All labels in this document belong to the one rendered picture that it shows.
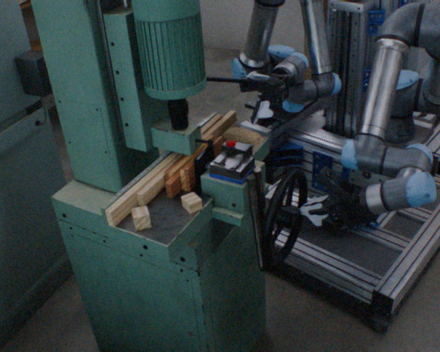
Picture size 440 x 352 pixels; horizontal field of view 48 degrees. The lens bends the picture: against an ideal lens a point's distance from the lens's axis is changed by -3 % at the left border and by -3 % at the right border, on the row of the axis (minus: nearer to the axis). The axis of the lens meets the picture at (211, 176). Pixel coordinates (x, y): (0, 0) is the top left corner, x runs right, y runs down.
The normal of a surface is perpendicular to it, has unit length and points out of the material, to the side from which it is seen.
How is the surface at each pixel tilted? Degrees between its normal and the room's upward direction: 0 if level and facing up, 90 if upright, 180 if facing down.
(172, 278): 90
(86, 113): 90
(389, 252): 0
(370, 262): 0
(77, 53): 90
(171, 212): 0
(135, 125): 90
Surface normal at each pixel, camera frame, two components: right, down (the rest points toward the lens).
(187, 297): -0.50, 0.50
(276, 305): -0.07, -0.83
